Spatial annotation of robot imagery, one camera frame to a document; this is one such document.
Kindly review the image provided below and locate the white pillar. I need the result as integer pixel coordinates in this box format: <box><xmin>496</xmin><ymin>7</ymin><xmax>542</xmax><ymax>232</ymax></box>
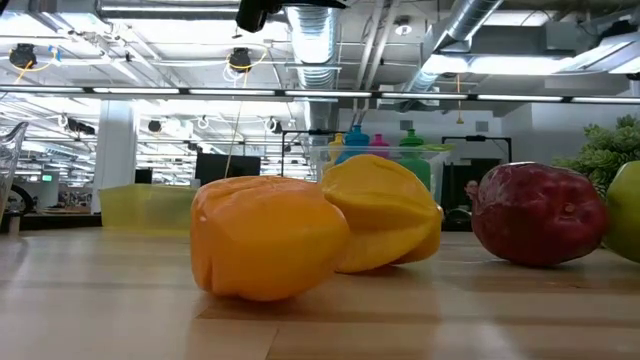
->
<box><xmin>92</xmin><ymin>107</ymin><xmax>137</xmax><ymax>214</ymax></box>

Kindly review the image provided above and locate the green squeeze bottle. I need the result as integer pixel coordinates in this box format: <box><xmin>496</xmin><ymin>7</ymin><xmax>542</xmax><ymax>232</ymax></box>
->
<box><xmin>397</xmin><ymin>128</ymin><xmax>432</xmax><ymax>190</ymax></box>

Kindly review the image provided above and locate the yellow green fruit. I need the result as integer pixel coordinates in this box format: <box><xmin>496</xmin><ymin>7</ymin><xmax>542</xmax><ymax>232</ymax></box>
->
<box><xmin>602</xmin><ymin>159</ymin><xmax>640</xmax><ymax>265</ymax></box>

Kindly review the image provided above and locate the dark red pomegranate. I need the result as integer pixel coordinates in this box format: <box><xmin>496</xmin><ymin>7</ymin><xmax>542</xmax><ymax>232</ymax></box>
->
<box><xmin>464</xmin><ymin>160</ymin><xmax>610</xmax><ymax>267</ymax></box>

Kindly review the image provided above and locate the yellow starfruit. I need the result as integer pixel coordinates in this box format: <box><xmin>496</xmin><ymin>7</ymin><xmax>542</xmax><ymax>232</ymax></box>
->
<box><xmin>319</xmin><ymin>153</ymin><xmax>445</xmax><ymax>275</ymax></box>

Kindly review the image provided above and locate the yellow translucent plastic bin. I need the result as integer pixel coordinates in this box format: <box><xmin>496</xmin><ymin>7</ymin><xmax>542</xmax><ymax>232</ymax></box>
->
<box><xmin>98</xmin><ymin>183</ymin><xmax>201</xmax><ymax>234</ymax></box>

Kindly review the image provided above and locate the blue squeeze bottle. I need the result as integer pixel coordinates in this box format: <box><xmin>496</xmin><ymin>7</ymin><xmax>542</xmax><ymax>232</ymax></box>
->
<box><xmin>334</xmin><ymin>124</ymin><xmax>371</xmax><ymax>165</ymax></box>

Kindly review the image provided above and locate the yellow orange mango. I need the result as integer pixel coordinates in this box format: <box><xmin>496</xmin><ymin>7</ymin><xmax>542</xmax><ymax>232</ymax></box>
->
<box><xmin>189</xmin><ymin>174</ymin><xmax>351</xmax><ymax>303</ymax></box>

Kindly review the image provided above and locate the pink squeeze bottle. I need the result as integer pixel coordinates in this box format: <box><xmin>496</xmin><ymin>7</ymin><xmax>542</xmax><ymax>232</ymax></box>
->
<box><xmin>368</xmin><ymin>133</ymin><xmax>391</xmax><ymax>160</ymax></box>

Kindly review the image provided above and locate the long ceiling light bar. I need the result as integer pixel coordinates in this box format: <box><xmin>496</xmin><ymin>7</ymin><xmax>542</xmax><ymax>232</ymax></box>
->
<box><xmin>0</xmin><ymin>85</ymin><xmax>640</xmax><ymax>105</ymax></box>

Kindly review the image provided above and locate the black yellow cable reel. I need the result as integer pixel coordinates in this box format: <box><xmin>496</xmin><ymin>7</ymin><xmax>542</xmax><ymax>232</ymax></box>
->
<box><xmin>8</xmin><ymin>42</ymin><xmax>57</xmax><ymax>84</ymax></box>
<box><xmin>224</xmin><ymin>47</ymin><xmax>271</xmax><ymax>81</ymax></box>

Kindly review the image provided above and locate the yellow hanging cord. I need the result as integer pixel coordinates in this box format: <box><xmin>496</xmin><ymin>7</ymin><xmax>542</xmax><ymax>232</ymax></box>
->
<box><xmin>454</xmin><ymin>73</ymin><xmax>465</xmax><ymax>126</ymax></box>

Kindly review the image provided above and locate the clear plastic bin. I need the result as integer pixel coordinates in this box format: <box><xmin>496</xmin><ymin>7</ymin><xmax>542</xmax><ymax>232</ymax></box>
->
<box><xmin>307</xmin><ymin>143</ymin><xmax>454</xmax><ymax>201</ymax></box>
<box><xmin>0</xmin><ymin>121</ymin><xmax>30</xmax><ymax>221</ymax></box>

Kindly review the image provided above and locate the green succulent plant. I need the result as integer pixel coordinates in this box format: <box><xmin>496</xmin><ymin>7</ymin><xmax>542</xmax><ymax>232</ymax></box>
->
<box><xmin>552</xmin><ymin>113</ymin><xmax>640</xmax><ymax>199</ymax></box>

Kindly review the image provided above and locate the yellow squeeze bottle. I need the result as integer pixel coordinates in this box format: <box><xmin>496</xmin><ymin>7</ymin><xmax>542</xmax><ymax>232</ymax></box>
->
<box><xmin>327</xmin><ymin>132</ymin><xmax>346</xmax><ymax>169</ymax></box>

